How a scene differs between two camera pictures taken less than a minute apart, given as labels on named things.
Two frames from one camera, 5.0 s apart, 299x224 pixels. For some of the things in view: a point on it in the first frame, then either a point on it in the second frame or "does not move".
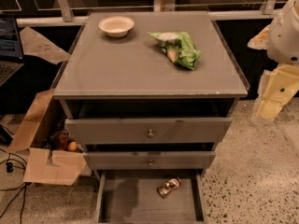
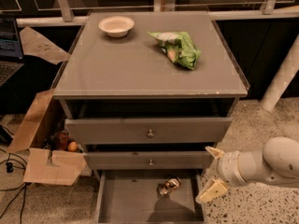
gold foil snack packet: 168,187 does not move
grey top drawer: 114,131 does not move
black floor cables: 9,168 does not move
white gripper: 285,39 → 228,167
